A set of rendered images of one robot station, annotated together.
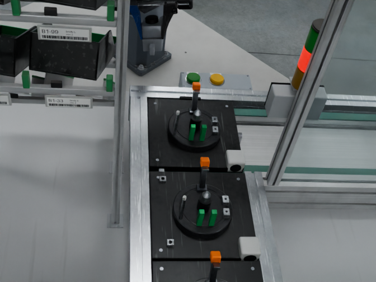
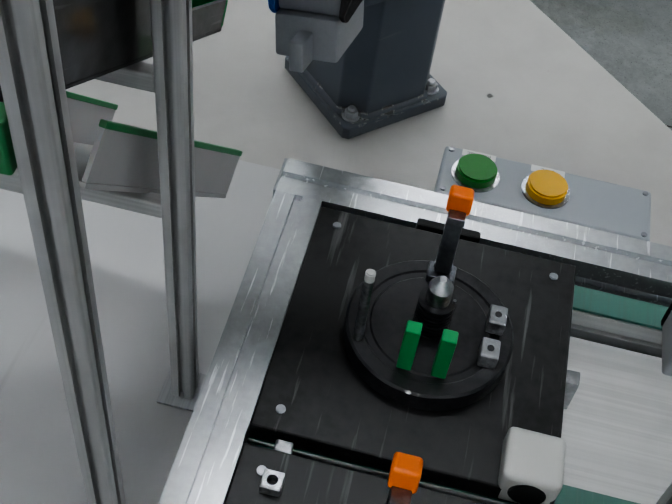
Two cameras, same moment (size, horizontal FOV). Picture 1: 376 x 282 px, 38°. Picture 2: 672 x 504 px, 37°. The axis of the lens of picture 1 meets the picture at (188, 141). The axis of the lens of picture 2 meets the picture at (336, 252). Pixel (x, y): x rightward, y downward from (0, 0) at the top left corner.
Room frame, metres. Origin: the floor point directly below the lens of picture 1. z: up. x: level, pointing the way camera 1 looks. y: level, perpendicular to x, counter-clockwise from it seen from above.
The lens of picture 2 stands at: (0.48, -0.08, 1.65)
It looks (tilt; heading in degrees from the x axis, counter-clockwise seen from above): 50 degrees down; 18
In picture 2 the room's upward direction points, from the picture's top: 9 degrees clockwise
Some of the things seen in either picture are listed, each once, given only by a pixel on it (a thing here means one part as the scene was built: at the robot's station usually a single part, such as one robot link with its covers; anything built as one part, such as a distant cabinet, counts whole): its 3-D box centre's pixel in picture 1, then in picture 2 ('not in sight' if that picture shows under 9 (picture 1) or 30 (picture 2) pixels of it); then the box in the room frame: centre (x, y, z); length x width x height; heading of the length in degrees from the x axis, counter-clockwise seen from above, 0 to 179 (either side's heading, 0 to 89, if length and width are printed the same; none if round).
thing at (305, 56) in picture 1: (312, 57); not in sight; (0.90, -0.22, 1.33); 0.05 x 0.05 x 0.05
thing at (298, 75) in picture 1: (305, 76); not in sight; (0.90, -0.22, 1.28); 0.05 x 0.05 x 0.05
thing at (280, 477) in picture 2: (162, 179); (272, 482); (0.80, 0.04, 0.98); 0.02 x 0.02 x 0.01; 12
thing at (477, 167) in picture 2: (193, 79); (475, 173); (1.19, 0.02, 0.96); 0.04 x 0.04 x 0.02
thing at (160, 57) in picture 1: (142, 31); (374, 17); (1.37, 0.20, 0.96); 0.15 x 0.15 x 0.20; 55
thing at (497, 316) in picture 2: (214, 121); (496, 319); (1.01, -0.06, 1.00); 0.02 x 0.01 x 0.02; 12
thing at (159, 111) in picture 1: (193, 134); (424, 344); (0.98, -0.01, 0.96); 0.24 x 0.24 x 0.02; 12
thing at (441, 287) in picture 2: (197, 113); (440, 289); (0.98, -0.01, 1.04); 0.02 x 0.02 x 0.03
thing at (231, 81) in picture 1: (215, 88); (537, 211); (1.21, -0.05, 0.93); 0.21 x 0.07 x 0.06; 102
